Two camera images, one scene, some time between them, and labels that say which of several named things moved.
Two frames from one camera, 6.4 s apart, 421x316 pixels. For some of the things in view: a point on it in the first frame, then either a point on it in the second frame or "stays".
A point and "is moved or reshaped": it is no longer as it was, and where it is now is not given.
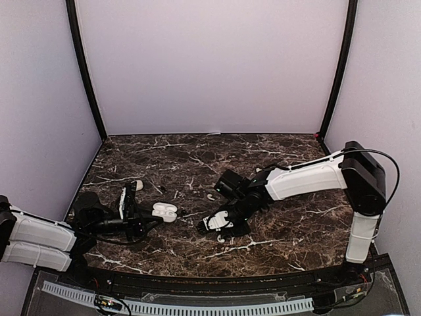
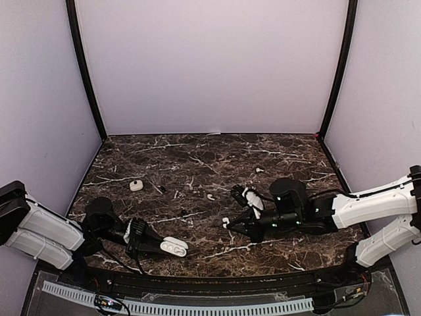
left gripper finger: [152, 225] -> [145, 251]
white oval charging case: [166, 210] -> [174, 246]
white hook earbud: [221, 240] is moved or reshaped
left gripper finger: [145, 214] -> [153, 235]
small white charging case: [139, 185] stays
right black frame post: [345, 67] stays
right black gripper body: [243, 209] -> [286, 221]
